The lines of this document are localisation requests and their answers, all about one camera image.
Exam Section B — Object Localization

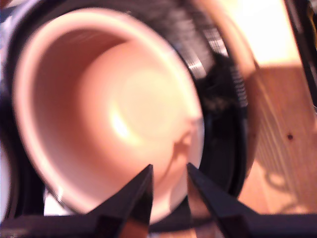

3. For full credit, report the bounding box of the black Philips rice cooker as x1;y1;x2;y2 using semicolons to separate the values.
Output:
0;0;259;238

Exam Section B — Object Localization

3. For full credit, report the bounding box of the black metal pot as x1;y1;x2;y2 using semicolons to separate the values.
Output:
12;6;205;224

